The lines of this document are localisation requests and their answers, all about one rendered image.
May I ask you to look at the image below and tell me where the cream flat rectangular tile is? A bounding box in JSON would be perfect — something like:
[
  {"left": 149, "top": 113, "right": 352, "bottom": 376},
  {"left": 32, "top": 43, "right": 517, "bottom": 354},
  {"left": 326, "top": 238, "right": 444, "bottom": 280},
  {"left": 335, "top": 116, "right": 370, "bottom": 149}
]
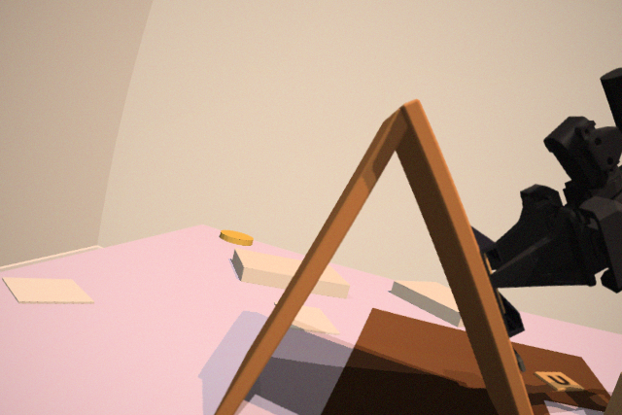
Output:
[
  {"left": 391, "top": 281, "right": 464, "bottom": 328},
  {"left": 232, "top": 249, "right": 350, "bottom": 299}
]

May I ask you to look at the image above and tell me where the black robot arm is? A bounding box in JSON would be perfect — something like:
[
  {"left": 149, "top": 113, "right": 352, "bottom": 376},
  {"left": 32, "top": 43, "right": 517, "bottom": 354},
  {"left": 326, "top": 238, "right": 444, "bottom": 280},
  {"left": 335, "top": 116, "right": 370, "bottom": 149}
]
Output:
[{"left": 543, "top": 67, "right": 622, "bottom": 199}]

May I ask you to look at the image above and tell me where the orange flat disc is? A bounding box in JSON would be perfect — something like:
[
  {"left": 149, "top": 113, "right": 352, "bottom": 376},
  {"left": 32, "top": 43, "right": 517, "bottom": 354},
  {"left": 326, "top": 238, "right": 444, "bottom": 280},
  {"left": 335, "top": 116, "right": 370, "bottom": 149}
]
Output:
[{"left": 220, "top": 230, "right": 254, "bottom": 246}]

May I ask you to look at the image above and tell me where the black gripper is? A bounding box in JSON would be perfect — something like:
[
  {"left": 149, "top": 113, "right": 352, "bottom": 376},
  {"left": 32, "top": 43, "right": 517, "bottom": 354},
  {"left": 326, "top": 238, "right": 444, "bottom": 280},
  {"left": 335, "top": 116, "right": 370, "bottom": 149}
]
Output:
[{"left": 486, "top": 184, "right": 622, "bottom": 294}]

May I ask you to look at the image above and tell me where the orange letter tile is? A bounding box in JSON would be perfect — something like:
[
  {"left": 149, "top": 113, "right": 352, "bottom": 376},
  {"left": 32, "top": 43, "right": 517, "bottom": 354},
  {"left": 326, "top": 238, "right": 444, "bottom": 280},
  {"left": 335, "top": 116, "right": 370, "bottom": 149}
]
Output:
[{"left": 534, "top": 371, "right": 584, "bottom": 392}]

